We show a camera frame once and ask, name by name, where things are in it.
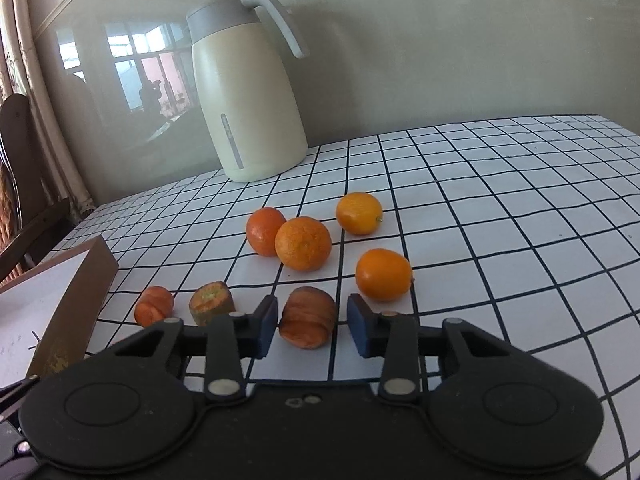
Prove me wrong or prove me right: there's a smooth yellow-orange orange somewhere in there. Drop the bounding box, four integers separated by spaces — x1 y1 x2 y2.
335 192 384 235
355 249 414 303

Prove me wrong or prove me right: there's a cream thermos jug grey lid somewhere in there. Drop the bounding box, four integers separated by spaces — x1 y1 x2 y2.
186 0 310 183

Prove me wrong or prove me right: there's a brown cardboard box white inside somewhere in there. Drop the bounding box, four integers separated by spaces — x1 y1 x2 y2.
0 235 120 391

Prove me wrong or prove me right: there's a dark orange tangerine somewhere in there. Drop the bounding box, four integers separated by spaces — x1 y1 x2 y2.
245 207 287 257

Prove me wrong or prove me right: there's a rough-skinned orange tangerine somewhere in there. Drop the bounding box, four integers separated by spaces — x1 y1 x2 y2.
274 216 333 272

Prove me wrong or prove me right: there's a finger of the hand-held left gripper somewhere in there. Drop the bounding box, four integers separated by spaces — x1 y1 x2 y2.
0 374 42 423

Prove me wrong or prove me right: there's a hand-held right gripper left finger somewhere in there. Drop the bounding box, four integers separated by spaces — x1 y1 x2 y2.
112 295 279 404

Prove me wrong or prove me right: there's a small carrot chunk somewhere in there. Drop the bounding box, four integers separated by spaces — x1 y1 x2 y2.
134 286 176 327

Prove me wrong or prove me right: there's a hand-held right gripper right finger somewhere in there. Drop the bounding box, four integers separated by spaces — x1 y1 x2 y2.
346 293 531 405

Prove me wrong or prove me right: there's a wooden sofa with tufted cushions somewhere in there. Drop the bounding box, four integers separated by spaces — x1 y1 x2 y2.
0 92 72 286

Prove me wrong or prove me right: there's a white black-checked tablecloth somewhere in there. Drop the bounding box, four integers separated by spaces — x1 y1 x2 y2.
37 114 640 480

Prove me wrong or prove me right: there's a beige patterned curtain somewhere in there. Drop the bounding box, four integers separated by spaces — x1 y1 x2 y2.
0 0 96 221

